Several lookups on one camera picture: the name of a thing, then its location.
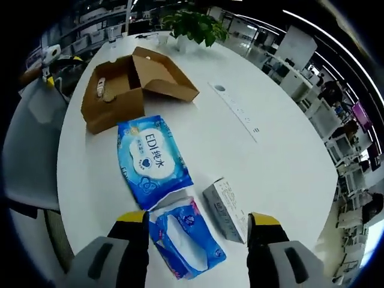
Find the white cabinet desk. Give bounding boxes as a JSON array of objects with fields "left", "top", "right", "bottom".
[{"left": 281, "top": 70, "right": 314, "bottom": 101}]

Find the black yellow object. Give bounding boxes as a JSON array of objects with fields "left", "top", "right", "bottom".
[{"left": 56, "top": 55, "right": 88, "bottom": 70}]

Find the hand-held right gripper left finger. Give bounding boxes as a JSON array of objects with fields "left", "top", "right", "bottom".
[{"left": 67, "top": 211, "right": 151, "bottom": 288}]

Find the small white carton box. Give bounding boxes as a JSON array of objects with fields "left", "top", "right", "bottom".
[{"left": 202, "top": 176, "right": 250, "bottom": 244}]

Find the green plant in white pot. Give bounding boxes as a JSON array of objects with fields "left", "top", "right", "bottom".
[{"left": 169, "top": 10, "right": 229, "bottom": 52}]

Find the blue wet wipes pack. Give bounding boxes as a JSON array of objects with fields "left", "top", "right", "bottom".
[{"left": 116, "top": 115, "right": 194, "bottom": 211}]

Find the white table power strip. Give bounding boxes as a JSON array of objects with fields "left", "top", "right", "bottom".
[{"left": 208, "top": 81, "right": 262, "bottom": 144}]

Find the grey storage shelf rack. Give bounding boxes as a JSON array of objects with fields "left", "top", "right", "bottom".
[{"left": 26, "top": 8, "right": 128, "bottom": 62}]

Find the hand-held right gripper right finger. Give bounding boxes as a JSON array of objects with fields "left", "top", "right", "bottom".
[{"left": 246, "top": 212, "right": 326, "bottom": 288}]

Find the brown cardboard shoe box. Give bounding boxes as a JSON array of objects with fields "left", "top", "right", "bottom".
[{"left": 80, "top": 46, "right": 200, "bottom": 135}]

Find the row of white office chairs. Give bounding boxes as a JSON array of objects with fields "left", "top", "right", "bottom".
[{"left": 323, "top": 131, "right": 384, "bottom": 271}]

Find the blue soft tissue pack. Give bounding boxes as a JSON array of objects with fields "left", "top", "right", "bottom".
[{"left": 149, "top": 196, "right": 227, "bottom": 281}]

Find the purple wall screen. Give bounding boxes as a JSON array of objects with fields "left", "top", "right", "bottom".
[{"left": 351, "top": 101, "right": 370, "bottom": 133}]

